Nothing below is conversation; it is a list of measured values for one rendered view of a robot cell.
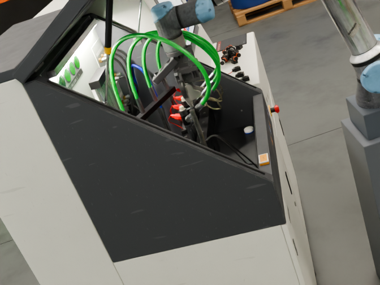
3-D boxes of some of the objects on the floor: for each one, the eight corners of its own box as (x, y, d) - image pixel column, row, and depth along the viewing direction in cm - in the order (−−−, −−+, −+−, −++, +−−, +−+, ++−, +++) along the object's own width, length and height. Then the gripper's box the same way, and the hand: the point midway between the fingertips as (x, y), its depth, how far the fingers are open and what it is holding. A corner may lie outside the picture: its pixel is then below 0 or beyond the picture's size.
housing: (190, 415, 215) (13, 68, 151) (122, 426, 221) (-74, 95, 157) (204, 208, 338) (111, -33, 274) (162, 218, 344) (60, -15, 280)
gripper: (189, 49, 177) (210, 107, 186) (191, 40, 185) (210, 96, 194) (164, 56, 179) (185, 113, 188) (167, 47, 186) (187, 103, 196)
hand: (189, 104), depth 191 cm, fingers closed
